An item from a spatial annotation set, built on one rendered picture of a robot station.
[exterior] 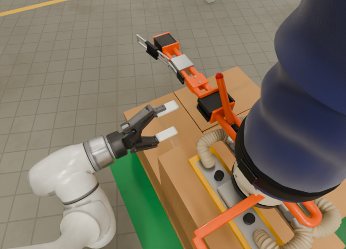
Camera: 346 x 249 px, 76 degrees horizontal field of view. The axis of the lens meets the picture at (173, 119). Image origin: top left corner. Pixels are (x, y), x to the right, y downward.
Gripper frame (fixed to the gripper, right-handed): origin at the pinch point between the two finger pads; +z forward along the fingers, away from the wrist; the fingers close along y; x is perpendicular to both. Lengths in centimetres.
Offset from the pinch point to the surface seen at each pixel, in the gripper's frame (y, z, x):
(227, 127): -1.1, 12.4, 11.0
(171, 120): 68, 22, -42
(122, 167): 123, -20, -52
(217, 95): -1.7, 16.3, -0.1
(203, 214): 28.4, -0.9, 24.2
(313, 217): -1.0, 14.7, 40.7
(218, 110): -2.8, 12.5, 5.7
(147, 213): 123, -17, -8
